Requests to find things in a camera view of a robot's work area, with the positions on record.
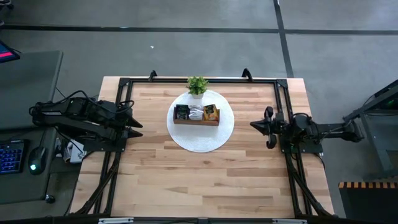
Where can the black frame clamp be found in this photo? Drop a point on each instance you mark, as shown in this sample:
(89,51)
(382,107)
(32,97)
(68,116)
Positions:
(247,74)
(152,74)

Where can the white orange tea packet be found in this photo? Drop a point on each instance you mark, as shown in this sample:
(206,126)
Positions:
(196,112)

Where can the wooden three-compartment box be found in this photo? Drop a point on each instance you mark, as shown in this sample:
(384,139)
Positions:
(196,122)

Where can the grey desk top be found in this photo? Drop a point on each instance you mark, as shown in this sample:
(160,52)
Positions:
(28,77)

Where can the backlit black keyboard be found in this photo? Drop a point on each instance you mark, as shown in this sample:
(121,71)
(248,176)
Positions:
(11,157)

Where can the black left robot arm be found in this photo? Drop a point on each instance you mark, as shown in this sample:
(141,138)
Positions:
(77,116)

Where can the dark foil tea packet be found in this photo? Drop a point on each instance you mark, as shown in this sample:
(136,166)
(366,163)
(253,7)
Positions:
(182,112)

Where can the grey metal cart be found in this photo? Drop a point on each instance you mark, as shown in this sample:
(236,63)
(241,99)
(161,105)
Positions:
(373,137)

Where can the small green potted plant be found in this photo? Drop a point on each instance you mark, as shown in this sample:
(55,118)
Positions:
(197,85)

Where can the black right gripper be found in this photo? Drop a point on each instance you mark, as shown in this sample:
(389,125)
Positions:
(275,127)

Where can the yellow orange tea packet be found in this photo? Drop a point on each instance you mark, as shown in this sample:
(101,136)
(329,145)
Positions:
(211,112)

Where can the round white woven placemat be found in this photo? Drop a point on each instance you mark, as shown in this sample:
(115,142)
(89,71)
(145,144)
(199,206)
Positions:
(202,138)

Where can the tilted computer screen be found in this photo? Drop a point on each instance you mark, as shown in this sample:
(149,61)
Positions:
(7,53)

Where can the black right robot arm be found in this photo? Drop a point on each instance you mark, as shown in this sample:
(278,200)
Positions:
(323,130)

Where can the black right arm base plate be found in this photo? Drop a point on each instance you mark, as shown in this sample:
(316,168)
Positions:
(311,150)

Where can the black computer mouse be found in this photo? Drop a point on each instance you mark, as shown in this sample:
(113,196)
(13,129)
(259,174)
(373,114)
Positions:
(37,158)

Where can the silver metal bracket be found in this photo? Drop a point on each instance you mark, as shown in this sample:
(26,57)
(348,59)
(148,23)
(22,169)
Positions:
(289,221)
(115,220)

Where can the white cardboard box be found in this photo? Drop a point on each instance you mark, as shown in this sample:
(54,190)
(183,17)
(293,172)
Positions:
(76,154)

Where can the small black knob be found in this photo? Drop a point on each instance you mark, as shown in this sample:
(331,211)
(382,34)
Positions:
(50,198)

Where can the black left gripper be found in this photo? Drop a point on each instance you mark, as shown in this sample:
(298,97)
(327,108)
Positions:
(122,119)

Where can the black case orange striped edge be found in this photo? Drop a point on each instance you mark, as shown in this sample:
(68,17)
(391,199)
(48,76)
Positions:
(367,205)

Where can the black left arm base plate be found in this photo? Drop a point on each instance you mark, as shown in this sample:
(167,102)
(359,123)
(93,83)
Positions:
(102,147)

